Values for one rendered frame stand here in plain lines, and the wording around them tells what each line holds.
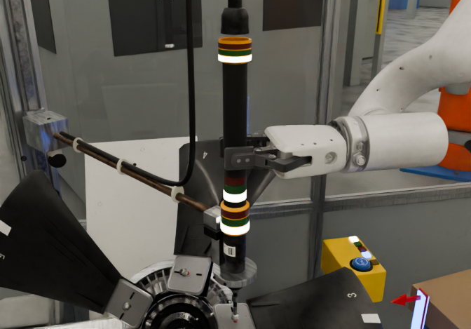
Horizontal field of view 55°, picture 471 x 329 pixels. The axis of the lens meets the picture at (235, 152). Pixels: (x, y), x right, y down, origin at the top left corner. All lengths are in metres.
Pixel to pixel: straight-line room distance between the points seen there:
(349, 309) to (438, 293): 0.42
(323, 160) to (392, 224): 1.15
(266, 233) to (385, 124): 0.96
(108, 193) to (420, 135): 0.66
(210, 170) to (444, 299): 0.67
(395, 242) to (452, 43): 1.19
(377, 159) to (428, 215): 1.15
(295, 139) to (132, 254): 0.52
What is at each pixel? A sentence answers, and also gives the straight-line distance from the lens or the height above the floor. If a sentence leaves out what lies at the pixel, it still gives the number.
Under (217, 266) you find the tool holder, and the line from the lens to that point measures 0.75.
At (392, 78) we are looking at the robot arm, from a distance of 0.79.
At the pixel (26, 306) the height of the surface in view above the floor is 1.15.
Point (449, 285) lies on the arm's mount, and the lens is 1.30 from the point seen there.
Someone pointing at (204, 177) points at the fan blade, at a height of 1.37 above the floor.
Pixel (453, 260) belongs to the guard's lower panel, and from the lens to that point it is 2.02.
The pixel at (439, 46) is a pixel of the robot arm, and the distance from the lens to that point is 0.73.
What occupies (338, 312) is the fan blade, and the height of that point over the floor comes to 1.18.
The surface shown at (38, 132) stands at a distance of 1.13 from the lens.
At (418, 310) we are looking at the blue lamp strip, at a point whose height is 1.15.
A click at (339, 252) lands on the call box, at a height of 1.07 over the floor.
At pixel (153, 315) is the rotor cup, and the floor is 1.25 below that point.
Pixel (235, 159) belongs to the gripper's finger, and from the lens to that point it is 0.62.
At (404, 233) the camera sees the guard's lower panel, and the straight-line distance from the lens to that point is 1.82.
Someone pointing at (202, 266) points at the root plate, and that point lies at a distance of 0.79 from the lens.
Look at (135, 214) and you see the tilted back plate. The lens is 1.04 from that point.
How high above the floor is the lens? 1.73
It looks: 22 degrees down
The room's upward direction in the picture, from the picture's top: straight up
